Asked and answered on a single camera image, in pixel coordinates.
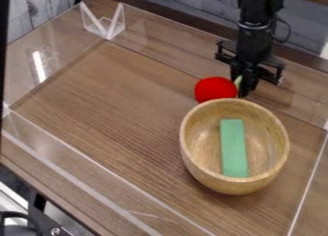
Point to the green rectangular block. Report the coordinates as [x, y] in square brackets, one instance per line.
[234, 148]

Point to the wooden bowl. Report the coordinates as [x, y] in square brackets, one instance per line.
[267, 145]

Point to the black table leg bracket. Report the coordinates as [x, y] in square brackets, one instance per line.
[47, 226]

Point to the clear acrylic corner bracket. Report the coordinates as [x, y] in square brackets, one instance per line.
[106, 27]

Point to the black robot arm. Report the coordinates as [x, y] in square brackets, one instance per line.
[260, 12]

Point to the clear acrylic table barrier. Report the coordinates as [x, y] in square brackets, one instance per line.
[91, 134]

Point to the red felt radish toy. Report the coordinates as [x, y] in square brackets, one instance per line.
[214, 88]

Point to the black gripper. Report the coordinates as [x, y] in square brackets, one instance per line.
[248, 55]

